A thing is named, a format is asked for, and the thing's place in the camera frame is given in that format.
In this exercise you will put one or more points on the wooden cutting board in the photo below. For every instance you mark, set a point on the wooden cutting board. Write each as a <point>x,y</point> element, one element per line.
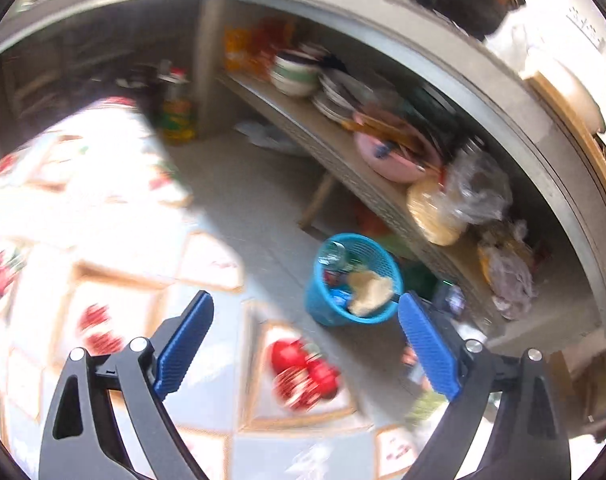
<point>598,155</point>

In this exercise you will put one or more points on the pink plastic basin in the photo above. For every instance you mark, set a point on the pink plastic basin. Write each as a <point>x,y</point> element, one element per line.
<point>393,167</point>

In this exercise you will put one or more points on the crumpled grey rag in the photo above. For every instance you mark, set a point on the crumpled grey rag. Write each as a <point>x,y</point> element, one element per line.
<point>268,137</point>

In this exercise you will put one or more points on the white wall socket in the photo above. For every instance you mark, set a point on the white wall socket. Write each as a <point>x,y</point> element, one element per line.
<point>585,27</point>

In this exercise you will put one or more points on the tiled shelf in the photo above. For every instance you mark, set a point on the tiled shelf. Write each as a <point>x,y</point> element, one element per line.
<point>333,160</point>

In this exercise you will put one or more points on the yellow round disc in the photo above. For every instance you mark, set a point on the yellow round disc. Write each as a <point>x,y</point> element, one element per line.
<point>433,220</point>

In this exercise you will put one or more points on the white plastic bag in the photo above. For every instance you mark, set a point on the white plastic bag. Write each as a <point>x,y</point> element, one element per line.
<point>515,40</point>

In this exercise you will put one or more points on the blue plastic basket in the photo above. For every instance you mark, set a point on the blue plastic basket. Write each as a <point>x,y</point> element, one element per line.
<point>323,305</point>

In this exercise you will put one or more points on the clear crumpled plastic bag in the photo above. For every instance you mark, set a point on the clear crumpled plastic bag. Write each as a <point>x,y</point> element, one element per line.
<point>478,185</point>

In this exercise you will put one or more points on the plastic bag with food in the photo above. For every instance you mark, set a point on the plastic bag with food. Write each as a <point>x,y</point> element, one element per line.
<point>508,275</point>

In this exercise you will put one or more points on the orange snack packets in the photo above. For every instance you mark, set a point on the orange snack packets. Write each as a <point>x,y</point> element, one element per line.
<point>253,47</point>

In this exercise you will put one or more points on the stack of white bowls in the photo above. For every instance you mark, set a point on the stack of white bowls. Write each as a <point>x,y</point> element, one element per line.
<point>295,77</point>

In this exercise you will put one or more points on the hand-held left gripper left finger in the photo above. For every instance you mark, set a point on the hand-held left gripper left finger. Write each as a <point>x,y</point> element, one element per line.
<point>183,345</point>

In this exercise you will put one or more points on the wooden shelf leg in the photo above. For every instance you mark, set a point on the wooden shelf leg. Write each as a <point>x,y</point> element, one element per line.
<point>317,202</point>

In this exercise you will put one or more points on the white enamel basin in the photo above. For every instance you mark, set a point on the white enamel basin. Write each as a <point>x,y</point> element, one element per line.
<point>568,90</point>

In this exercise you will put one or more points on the grey concrete counter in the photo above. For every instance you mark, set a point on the grey concrete counter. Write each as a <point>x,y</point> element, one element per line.
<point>383,15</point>

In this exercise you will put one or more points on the stack of white plates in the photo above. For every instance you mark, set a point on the stack of white plates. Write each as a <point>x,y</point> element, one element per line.
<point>343,97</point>

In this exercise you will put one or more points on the cooking oil bottle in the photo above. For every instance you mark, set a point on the cooking oil bottle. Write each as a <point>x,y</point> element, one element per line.
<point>177,110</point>

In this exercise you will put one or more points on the fruit-print tablecloth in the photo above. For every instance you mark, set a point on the fruit-print tablecloth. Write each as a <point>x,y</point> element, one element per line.
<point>133,220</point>

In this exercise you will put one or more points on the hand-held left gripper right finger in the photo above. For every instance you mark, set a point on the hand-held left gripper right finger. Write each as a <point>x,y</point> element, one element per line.
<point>425,345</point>

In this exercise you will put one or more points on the wooden spatulas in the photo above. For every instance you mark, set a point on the wooden spatulas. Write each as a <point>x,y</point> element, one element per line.
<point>388,132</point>

